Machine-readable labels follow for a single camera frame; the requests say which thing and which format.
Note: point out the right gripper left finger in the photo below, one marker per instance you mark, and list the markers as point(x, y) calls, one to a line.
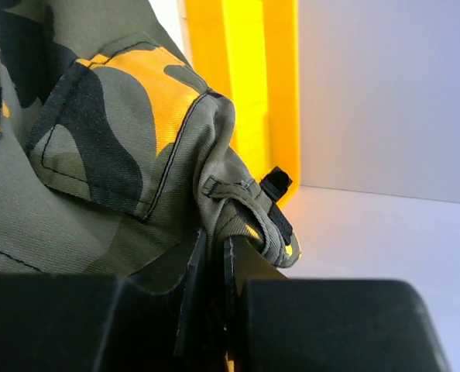
point(150, 321)

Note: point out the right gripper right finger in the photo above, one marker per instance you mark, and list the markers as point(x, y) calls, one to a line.
point(279, 324)

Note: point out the yellow plastic tray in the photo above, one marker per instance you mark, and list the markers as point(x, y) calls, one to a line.
point(248, 51)

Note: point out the olive yellow camouflage trousers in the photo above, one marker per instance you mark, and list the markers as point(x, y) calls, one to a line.
point(112, 146)

